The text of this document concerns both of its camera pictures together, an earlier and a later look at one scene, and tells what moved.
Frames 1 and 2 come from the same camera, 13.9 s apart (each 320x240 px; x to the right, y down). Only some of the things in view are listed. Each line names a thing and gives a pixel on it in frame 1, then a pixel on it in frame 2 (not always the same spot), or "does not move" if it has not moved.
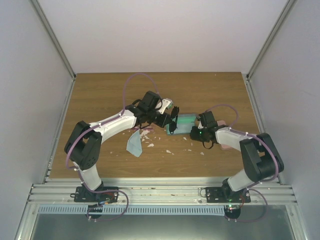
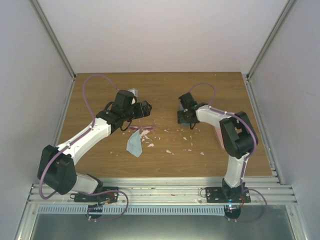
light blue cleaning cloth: x=134 y=144 does not move
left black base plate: x=83 y=195 does not move
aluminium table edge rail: x=159 y=191 does not move
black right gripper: x=194 y=136 → x=194 y=121
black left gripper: x=163 y=122 → x=146 y=112
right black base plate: x=217 y=194 does not move
